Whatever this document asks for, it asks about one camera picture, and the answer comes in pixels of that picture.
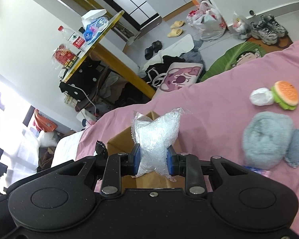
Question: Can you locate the clear bag of white filling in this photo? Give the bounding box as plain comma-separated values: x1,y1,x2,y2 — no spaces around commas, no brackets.
131,108,184,182

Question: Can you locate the blue white tissue pack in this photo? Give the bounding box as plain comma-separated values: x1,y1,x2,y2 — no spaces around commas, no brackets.
244,166,270,177

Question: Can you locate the grey fluffy plush toy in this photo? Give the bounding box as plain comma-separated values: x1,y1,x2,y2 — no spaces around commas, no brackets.
242,111,294,170

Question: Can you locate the blue knitted cloth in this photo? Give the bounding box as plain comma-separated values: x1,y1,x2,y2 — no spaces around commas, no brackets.
284,129,299,168

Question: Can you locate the brown cardboard box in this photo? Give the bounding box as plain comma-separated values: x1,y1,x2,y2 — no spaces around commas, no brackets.
107,109,185,190

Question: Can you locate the white small appliance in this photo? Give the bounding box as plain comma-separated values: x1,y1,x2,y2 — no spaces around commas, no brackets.
77,109,96,128

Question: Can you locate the pink bed sheet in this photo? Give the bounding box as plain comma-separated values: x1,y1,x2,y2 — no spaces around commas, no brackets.
75,37,299,238

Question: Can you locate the orange cloth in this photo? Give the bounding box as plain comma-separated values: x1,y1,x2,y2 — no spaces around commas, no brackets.
34,109,58,133

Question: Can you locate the black polka dot bag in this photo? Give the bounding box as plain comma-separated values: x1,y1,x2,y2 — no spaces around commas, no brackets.
59,57,106,101

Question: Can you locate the pink bear laptop bag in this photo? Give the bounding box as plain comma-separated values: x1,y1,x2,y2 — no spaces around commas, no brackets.
153,62,205,98

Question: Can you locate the black clothes pile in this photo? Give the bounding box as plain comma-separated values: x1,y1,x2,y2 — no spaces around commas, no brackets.
142,56,185,90

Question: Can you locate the white crumpled plastic ball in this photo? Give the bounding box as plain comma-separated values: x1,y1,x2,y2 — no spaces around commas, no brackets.
249,87,274,106

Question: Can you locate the round yellow-edged table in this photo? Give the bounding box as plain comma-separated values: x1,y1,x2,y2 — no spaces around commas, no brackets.
61,10,155,99

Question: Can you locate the grey blue cloth on floor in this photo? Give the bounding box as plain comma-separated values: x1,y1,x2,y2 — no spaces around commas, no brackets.
180,39,205,66

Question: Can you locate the black slipper left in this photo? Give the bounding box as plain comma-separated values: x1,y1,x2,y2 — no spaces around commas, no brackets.
144,46,154,60

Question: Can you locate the black slipper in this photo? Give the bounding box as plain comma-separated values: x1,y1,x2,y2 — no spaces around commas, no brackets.
144,46,154,60
152,40,162,53

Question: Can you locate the green leaf cartoon rug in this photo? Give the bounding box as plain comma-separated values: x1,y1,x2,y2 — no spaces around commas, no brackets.
197,42,267,83

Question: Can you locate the hamburger plush toy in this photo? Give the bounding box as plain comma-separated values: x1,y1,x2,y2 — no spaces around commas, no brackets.
270,80,299,111

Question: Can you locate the red snack package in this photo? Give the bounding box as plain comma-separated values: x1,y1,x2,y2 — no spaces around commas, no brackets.
52,44,79,69

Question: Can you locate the white floor mat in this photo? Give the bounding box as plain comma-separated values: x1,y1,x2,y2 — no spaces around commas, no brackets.
142,34,194,71

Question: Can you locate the black slipper right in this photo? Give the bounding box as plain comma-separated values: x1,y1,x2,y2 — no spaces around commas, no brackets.
152,40,162,53

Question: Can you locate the clear water bottle red label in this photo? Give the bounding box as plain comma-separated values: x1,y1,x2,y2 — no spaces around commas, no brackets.
58,25,87,51

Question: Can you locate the yellow slipper left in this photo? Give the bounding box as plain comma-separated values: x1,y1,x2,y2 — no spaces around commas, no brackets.
167,29,183,38

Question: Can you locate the yellow slipper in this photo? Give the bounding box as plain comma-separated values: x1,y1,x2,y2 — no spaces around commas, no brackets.
167,29,183,38
170,21,185,29

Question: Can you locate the blue white plastic bag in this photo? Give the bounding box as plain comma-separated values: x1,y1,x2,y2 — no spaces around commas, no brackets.
81,16,109,44

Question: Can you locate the yellow slipper right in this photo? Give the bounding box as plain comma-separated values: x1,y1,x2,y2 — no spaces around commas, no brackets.
170,21,185,29

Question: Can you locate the large white red shopping bag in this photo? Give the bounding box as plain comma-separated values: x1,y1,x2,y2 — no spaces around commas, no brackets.
186,1,227,41

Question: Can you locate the small clear trash bag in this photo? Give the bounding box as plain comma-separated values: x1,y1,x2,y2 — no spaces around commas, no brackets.
232,12,251,40

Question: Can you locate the grey sneaker outer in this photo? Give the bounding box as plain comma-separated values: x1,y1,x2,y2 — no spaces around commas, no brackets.
251,21,279,45

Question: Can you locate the white charging cable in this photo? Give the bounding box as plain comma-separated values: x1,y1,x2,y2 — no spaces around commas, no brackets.
66,83,99,116

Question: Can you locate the grey sneaker near wall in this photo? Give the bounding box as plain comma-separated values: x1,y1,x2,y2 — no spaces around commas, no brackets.
261,15,288,37

